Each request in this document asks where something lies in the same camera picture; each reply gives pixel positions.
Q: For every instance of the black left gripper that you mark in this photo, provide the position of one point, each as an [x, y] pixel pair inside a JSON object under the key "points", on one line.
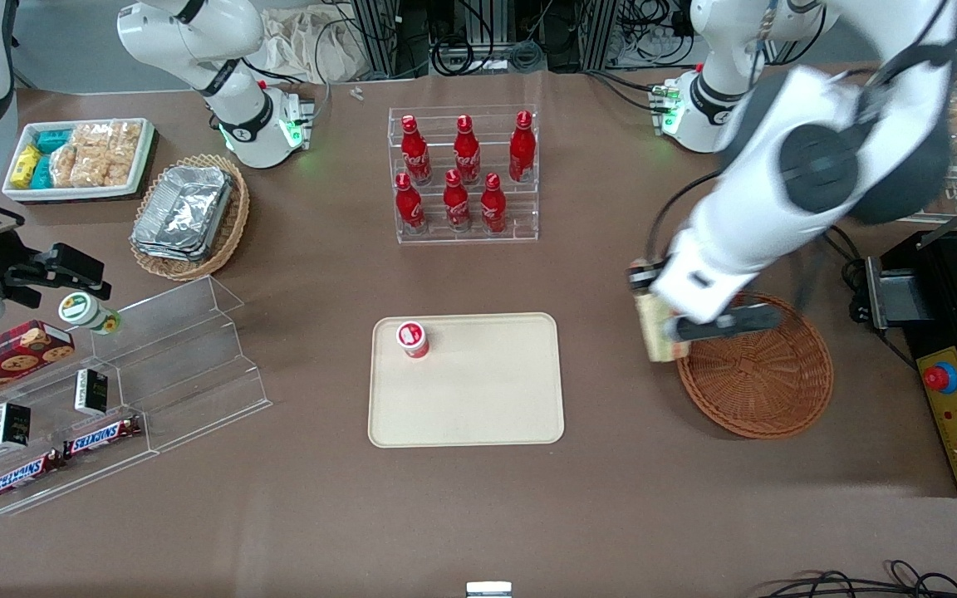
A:
{"points": [[640, 283]]}

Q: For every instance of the triangle sandwich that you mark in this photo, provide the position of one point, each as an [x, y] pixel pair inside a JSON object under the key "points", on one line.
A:
{"points": [[655, 334]]}

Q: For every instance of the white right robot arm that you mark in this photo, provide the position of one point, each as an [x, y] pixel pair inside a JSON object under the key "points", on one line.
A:
{"points": [[238, 108]]}

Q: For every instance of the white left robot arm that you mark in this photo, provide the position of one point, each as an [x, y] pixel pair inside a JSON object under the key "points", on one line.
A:
{"points": [[777, 216]]}

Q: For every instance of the aluminium foil tray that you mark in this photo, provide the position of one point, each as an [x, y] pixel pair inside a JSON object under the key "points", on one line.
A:
{"points": [[184, 203], [171, 253]]}

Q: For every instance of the brown wicker basket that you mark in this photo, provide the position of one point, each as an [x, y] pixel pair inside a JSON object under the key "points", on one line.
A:
{"points": [[761, 386]]}

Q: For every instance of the white snack tray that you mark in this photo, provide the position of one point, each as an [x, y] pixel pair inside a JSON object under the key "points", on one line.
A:
{"points": [[146, 158]]}

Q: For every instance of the light wicker basket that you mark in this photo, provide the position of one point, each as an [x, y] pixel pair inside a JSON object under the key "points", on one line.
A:
{"points": [[233, 224]]}

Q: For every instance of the beige plastic tray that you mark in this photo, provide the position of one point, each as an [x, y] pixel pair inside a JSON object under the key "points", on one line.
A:
{"points": [[466, 390]]}

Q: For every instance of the green white yogurt cup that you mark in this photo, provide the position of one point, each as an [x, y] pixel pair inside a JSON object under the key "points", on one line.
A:
{"points": [[84, 311]]}

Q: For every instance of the red plaid cookie box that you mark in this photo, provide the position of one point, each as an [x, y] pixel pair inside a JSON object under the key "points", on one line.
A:
{"points": [[5, 357]]}

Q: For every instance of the teal snack pack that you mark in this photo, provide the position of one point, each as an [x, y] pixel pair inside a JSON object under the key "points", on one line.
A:
{"points": [[53, 139], [42, 173]]}

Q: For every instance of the rice cracker pack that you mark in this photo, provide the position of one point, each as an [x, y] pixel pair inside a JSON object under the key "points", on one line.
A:
{"points": [[91, 154], [125, 149], [64, 166]]}

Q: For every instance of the small black chocolate box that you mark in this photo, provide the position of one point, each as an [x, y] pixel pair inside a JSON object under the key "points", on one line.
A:
{"points": [[10, 425], [91, 392]]}

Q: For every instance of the clear acrylic stepped shelf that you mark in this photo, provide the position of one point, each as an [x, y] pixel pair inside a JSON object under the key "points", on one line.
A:
{"points": [[46, 390], [196, 365]]}

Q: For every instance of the yellow snack pack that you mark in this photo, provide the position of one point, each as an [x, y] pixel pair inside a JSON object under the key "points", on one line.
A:
{"points": [[26, 166]]}

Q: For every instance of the snickers bar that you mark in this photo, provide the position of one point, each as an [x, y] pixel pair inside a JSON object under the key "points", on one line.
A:
{"points": [[103, 437], [26, 475]]}

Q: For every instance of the clear acrylic bottle rack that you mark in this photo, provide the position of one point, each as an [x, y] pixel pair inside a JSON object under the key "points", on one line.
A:
{"points": [[520, 224]]}

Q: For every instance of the red cola bottle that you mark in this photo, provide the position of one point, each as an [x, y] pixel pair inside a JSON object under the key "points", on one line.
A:
{"points": [[493, 208], [522, 149], [409, 208], [467, 154], [414, 154], [456, 205]]}

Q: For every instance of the red white yogurt cup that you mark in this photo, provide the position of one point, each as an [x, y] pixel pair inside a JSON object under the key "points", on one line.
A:
{"points": [[413, 339]]}

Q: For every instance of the red emergency stop button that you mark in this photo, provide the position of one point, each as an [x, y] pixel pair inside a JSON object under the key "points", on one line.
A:
{"points": [[940, 378]]}

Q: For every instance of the white block at table edge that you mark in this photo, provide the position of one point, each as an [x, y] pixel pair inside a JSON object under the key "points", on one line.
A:
{"points": [[488, 590]]}

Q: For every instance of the beige cloth bag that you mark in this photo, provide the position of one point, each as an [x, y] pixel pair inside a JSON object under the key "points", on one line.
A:
{"points": [[312, 46]]}

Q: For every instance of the small white connector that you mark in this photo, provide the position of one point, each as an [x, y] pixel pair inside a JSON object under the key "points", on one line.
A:
{"points": [[355, 93]]}

